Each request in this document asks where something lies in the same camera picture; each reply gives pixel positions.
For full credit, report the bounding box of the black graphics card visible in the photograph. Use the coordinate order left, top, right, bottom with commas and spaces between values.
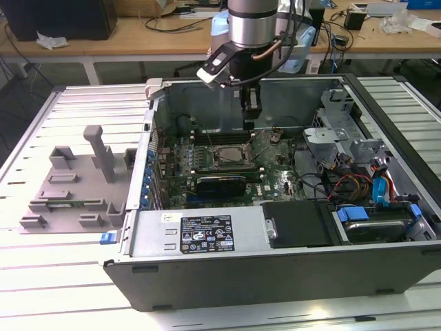
194, 174, 248, 200

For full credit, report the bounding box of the hard disk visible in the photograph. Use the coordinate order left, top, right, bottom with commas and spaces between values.
344, 219, 409, 244

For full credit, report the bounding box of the red flat wire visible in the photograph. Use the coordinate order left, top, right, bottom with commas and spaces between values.
385, 172, 401, 205

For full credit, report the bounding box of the green motherboard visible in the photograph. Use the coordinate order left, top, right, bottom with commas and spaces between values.
156, 129, 306, 210

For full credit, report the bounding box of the yellow red wire bundle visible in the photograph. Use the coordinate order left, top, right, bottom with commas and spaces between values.
329, 173, 376, 203

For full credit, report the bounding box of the black power adapter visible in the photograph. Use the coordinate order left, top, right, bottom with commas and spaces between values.
344, 10, 366, 30

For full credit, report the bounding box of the CPU socket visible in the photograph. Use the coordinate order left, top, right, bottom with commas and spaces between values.
210, 141, 252, 170

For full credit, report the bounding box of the black computer tower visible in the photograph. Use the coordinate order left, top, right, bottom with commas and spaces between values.
1, 0, 118, 41

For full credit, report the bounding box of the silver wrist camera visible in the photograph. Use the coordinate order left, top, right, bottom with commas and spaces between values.
195, 48, 232, 87

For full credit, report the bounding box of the black plastic shroud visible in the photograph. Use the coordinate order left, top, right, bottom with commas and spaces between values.
260, 201, 334, 250

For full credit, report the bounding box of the blue disk carrier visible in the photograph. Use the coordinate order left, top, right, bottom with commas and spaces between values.
336, 202, 423, 242

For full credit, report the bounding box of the grey power supply unit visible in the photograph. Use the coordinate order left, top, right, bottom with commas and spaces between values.
129, 208, 266, 258

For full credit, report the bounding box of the copper coloured hose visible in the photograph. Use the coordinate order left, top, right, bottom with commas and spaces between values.
252, 37, 280, 63

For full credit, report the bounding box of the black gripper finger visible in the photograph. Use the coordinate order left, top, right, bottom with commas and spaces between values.
240, 86, 263, 131

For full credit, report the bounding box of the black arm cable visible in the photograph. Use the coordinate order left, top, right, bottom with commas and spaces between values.
220, 0, 302, 87

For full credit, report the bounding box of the grey case latch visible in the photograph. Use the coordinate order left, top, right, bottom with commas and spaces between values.
144, 78, 167, 101

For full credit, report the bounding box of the silver CPU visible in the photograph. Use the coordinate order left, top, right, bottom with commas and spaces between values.
217, 148, 244, 163

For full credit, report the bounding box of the brown cardboard box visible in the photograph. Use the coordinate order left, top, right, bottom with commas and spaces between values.
151, 0, 194, 18

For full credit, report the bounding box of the clear plastic bag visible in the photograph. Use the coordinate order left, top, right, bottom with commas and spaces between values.
380, 9, 413, 35

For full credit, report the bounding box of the black round component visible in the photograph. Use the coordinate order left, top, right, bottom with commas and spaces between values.
175, 115, 192, 137

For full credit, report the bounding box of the white flat box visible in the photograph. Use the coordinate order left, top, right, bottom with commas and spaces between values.
409, 16, 441, 39

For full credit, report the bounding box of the blue flat box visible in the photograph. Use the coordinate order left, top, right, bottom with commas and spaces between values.
407, 0, 441, 11

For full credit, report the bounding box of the metal socket cover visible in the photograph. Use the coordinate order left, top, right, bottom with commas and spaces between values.
243, 130, 267, 162

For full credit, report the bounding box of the green RAM stick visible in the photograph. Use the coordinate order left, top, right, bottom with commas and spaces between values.
46, 201, 87, 210

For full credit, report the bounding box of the crumpled white paper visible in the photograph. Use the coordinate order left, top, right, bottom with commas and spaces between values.
36, 30, 69, 52

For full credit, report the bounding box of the blue flat wire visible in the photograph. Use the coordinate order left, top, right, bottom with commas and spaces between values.
372, 175, 392, 208

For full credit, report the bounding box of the black power supply label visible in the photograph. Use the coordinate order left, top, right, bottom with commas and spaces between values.
181, 213, 236, 254

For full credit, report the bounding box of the grey parts rack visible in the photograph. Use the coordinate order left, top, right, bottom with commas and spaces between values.
19, 125, 139, 236

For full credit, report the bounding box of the wooden desk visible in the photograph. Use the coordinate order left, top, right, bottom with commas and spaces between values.
0, 0, 441, 65

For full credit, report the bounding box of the black upright box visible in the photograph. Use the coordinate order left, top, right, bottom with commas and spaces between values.
308, 7, 327, 48

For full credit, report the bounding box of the grey PC case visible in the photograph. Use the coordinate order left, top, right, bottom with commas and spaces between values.
102, 72, 441, 313

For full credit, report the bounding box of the grey metal drive cage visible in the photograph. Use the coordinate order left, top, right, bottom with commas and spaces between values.
302, 88, 393, 173

